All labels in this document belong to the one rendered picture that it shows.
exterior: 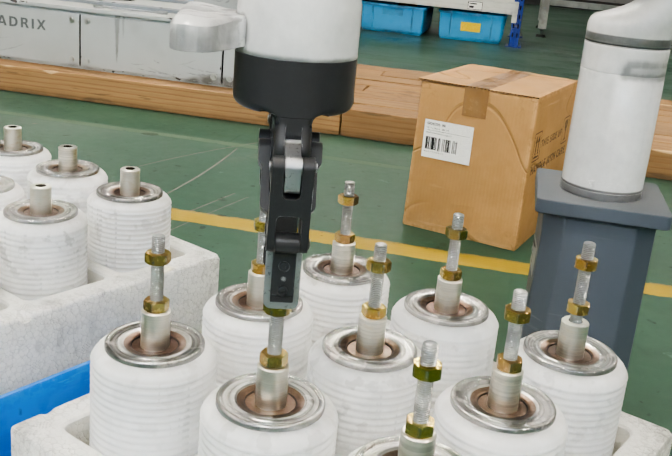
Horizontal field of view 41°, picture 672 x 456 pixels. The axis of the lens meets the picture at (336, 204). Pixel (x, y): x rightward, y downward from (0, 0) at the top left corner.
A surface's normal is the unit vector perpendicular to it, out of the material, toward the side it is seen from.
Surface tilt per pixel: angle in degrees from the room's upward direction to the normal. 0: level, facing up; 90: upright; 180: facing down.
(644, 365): 0
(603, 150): 90
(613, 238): 90
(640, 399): 0
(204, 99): 90
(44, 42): 90
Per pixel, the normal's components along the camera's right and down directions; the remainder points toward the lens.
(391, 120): -0.21, 0.27
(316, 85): 0.40, 0.30
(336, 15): 0.62, 0.25
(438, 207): -0.47, 0.20
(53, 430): 0.09, -0.95
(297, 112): 0.09, 0.31
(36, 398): 0.79, 0.22
